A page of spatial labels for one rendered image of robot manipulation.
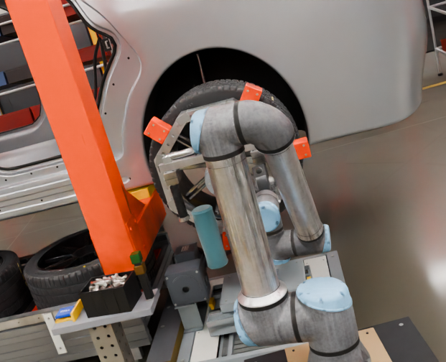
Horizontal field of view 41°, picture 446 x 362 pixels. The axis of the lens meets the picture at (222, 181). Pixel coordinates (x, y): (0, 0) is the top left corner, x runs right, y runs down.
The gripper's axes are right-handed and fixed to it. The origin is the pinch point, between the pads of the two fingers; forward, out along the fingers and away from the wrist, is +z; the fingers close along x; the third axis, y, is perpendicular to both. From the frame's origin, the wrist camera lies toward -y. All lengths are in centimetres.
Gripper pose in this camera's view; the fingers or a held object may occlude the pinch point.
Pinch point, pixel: (264, 178)
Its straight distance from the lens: 227.1
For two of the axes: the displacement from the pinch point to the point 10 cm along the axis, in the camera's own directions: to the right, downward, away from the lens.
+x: 9.6, -2.4, -1.5
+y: 2.7, 9.2, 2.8
